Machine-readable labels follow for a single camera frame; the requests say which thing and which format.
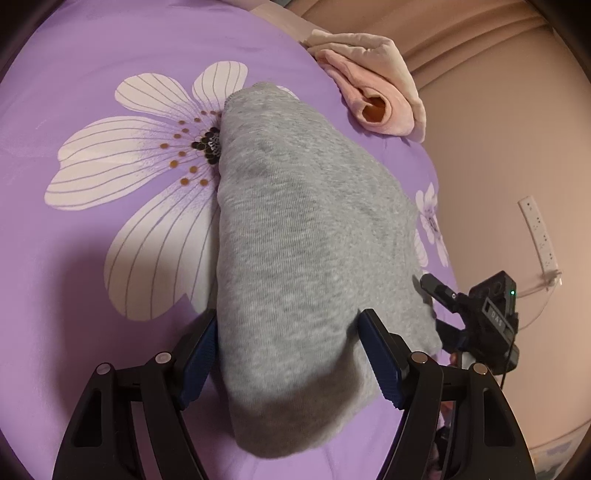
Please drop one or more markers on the light blue printed box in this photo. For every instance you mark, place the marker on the light blue printed box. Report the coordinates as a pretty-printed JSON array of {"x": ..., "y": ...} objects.
[{"x": 554, "y": 457}]

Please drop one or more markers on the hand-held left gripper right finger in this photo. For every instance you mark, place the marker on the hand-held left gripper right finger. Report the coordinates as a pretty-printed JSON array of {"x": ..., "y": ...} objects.
[{"x": 381, "y": 364}]

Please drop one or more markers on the beige curtain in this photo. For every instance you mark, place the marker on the beige curtain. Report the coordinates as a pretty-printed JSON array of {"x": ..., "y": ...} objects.
[{"x": 438, "y": 27}]

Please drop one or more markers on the white power strip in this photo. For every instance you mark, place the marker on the white power strip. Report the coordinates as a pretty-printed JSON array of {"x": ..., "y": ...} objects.
[{"x": 540, "y": 235}]

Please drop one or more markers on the folded pink fleece clothes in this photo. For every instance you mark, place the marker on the folded pink fleece clothes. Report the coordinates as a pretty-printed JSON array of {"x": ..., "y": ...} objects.
[{"x": 369, "y": 69}]

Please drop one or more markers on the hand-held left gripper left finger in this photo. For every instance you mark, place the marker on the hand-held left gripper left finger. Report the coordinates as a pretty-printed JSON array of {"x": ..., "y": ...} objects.
[{"x": 198, "y": 364}]

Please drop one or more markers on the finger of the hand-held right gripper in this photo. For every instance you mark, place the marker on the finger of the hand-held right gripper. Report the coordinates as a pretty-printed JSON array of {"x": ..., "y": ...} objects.
[
  {"x": 441, "y": 290},
  {"x": 450, "y": 337}
]

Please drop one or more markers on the purple floral blanket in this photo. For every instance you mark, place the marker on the purple floral blanket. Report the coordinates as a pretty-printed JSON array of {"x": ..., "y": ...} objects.
[{"x": 92, "y": 69}]

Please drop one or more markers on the grey sweatshirt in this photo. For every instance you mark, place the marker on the grey sweatshirt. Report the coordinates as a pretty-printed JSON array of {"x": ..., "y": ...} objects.
[{"x": 300, "y": 258}]

